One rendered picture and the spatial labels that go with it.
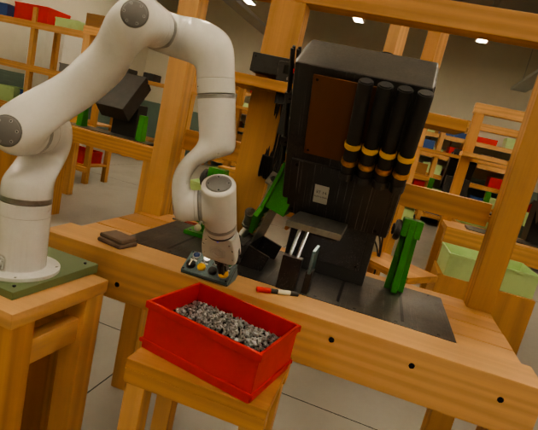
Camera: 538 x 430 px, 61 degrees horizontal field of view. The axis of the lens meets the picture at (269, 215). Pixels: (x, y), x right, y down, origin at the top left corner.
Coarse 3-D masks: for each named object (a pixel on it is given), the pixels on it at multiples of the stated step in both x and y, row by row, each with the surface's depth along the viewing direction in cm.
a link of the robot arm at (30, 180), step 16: (64, 128) 115; (64, 144) 117; (16, 160) 116; (32, 160) 115; (48, 160) 116; (64, 160) 118; (16, 176) 110; (32, 176) 111; (48, 176) 114; (0, 192) 111; (16, 192) 109; (32, 192) 110; (48, 192) 114
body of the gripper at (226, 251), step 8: (208, 240) 120; (216, 240) 117; (224, 240) 117; (232, 240) 117; (208, 248) 122; (216, 248) 121; (224, 248) 120; (232, 248) 119; (240, 248) 124; (208, 256) 124; (216, 256) 123; (224, 256) 122; (232, 256) 121; (232, 264) 123
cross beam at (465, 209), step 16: (192, 144) 201; (240, 144) 196; (416, 192) 180; (432, 192) 179; (416, 208) 181; (432, 208) 179; (448, 208) 178; (464, 208) 176; (480, 208) 175; (480, 224) 176
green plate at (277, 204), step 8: (280, 168) 145; (280, 176) 146; (272, 184) 147; (280, 184) 147; (272, 192) 148; (280, 192) 148; (264, 200) 148; (272, 200) 149; (280, 200) 148; (264, 208) 151; (272, 208) 149; (280, 208) 148; (288, 208) 149
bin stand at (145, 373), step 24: (144, 360) 103; (144, 384) 102; (168, 384) 101; (192, 384) 99; (120, 408) 106; (144, 408) 107; (168, 408) 126; (192, 408) 100; (216, 408) 98; (240, 408) 97; (264, 408) 96
